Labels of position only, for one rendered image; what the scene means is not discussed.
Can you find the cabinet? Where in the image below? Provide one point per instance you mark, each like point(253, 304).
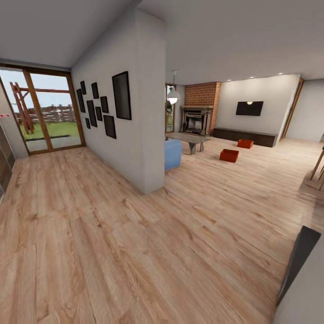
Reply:
point(263, 139)

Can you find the wood fireplace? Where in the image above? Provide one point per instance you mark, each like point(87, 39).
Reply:
point(195, 121)

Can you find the wall mounted tv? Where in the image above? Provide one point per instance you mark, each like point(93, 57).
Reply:
point(249, 108)

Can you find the storage box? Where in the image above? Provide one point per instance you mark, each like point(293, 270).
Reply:
point(245, 143)
point(229, 155)

